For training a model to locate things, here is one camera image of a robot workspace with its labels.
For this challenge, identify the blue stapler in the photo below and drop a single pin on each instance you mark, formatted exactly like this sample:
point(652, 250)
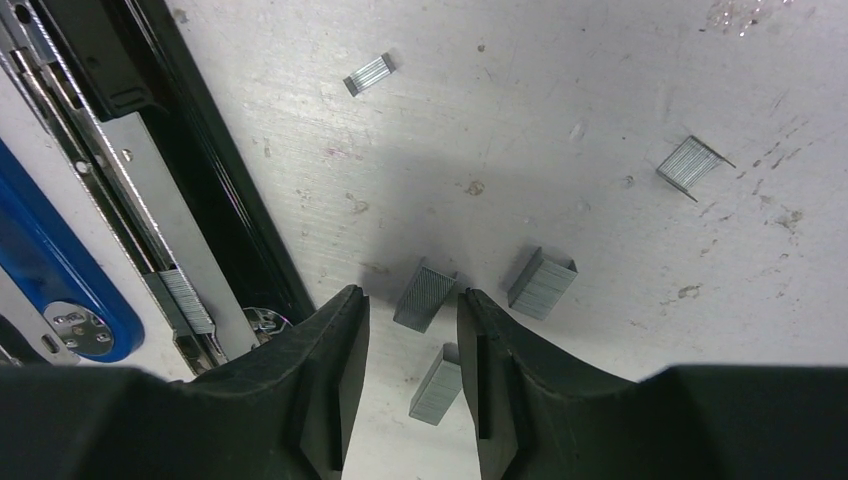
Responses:
point(81, 311)

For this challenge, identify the black stapler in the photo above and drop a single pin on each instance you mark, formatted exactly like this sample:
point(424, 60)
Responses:
point(116, 88)

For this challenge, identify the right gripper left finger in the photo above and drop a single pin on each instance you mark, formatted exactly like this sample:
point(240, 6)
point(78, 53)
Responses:
point(285, 410)

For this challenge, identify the staple strip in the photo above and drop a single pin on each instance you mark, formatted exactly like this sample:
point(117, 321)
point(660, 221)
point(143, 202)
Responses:
point(439, 387)
point(541, 283)
point(187, 301)
point(688, 164)
point(424, 295)

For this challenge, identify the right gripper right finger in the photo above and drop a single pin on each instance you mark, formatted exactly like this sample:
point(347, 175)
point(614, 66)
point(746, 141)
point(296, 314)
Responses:
point(541, 413)

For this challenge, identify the tiny staple fragment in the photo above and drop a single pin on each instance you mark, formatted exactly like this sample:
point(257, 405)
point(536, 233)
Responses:
point(370, 74)

